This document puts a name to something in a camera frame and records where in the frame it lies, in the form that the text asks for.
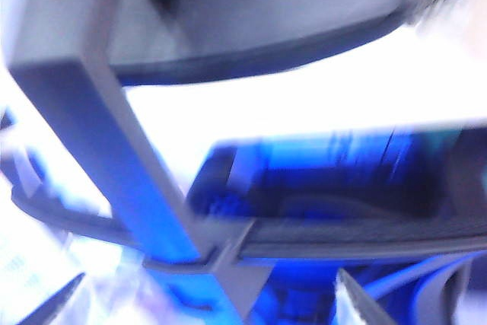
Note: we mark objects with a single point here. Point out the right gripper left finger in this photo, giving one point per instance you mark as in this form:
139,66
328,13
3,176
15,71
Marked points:
53,306

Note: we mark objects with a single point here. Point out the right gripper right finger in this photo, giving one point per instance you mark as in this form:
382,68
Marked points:
357,302

